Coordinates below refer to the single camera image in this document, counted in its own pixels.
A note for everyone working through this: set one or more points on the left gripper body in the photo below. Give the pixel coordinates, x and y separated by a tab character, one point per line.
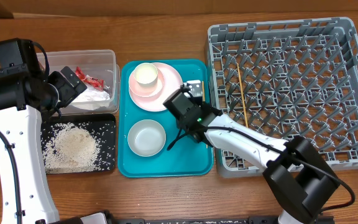
66	92

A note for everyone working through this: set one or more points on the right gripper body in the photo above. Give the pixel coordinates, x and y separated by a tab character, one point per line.
180	123

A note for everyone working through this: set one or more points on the white napkin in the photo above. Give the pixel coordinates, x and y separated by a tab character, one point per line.
91	99

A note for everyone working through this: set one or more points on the red snack wrapper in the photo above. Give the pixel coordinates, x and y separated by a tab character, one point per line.
94	82

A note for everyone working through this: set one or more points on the grey bowl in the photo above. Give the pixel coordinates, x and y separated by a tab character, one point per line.
146	138

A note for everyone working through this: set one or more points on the white rice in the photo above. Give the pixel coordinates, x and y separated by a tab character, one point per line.
73	149

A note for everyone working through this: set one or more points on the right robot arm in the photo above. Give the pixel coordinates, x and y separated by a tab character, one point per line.
300	179

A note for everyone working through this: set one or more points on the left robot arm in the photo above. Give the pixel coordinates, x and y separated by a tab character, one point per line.
25	100

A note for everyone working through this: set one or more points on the large pink plate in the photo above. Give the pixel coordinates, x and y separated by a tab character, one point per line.
172	83

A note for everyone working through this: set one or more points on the clear plastic storage bin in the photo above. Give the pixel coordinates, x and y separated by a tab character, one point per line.
100	64

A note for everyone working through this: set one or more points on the small pink plate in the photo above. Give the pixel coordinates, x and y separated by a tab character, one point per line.
146	92

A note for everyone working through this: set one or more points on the teal plastic serving tray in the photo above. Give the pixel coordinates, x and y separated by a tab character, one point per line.
185	158

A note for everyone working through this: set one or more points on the white cup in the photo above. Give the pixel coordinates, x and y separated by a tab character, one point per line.
146	74

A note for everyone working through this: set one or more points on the black plastic tray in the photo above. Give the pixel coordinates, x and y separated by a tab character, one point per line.
110	165

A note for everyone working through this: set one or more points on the grey plastic dish rack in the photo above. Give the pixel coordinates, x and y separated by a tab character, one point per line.
300	78

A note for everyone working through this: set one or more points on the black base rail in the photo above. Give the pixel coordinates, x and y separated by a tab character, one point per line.
269	219

